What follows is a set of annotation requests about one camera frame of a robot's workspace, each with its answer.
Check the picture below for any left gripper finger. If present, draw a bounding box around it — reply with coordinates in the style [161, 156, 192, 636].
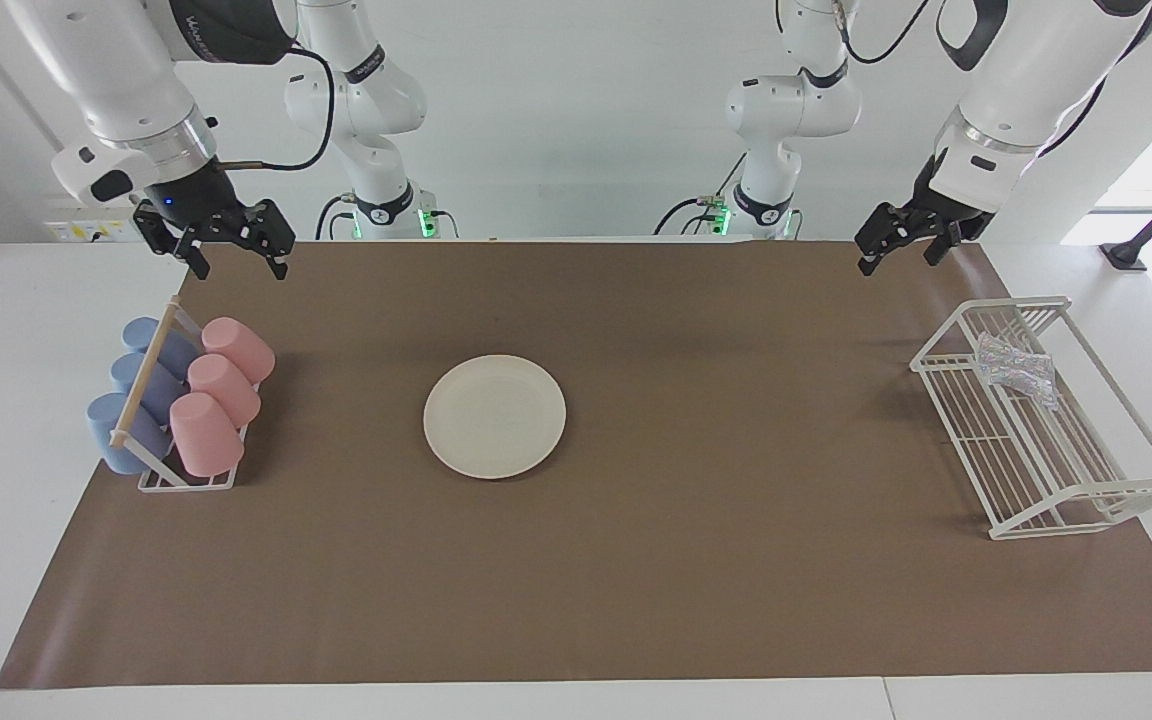
[856, 203, 922, 277]
[926, 222, 967, 266]

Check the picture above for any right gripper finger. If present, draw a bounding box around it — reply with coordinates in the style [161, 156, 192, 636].
[133, 200, 209, 280]
[236, 199, 296, 279]

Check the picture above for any clear crinkled plastic bag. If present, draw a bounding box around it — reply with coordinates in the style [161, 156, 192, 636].
[974, 330, 1059, 411]

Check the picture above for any cream round plate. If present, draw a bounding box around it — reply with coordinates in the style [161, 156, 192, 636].
[423, 354, 568, 481]

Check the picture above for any blue plastic cup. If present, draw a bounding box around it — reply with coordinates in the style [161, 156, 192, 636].
[86, 392, 175, 475]
[110, 352, 187, 426]
[122, 317, 202, 379]

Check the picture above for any pink plastic cup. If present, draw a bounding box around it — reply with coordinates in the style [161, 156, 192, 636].
[187, 354, 262, 427]
[169, 392, 245, 478]
[201, 317, 276, 385]

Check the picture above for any brown table mat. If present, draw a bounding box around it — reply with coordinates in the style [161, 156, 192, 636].
[0, 238, 1152, 691]

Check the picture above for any black right base cable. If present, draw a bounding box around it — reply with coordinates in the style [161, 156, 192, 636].
[314, 195, 357, 241]

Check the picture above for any black base cable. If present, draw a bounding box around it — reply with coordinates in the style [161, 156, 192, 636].
[654, 150, 747, 236]
[314, 195, 357, 241]

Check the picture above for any white wall socket box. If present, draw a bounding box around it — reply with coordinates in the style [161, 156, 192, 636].
[44, 215, 137, 243]

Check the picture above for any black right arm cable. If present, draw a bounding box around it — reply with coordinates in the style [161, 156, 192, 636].
[221, 45, 337, 171]

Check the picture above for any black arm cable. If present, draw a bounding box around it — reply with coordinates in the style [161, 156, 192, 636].
[826, 0, 1152, 161]
[221, 45, 337, 171]

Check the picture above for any cup rack with wooden handle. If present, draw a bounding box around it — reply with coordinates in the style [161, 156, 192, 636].
[108, 295, 262, 493]

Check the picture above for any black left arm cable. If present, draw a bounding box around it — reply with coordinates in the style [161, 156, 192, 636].
[826, 0, 1152, 161]

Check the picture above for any black left base cable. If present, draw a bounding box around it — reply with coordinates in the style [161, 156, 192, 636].
[654, 150, 747, 236]

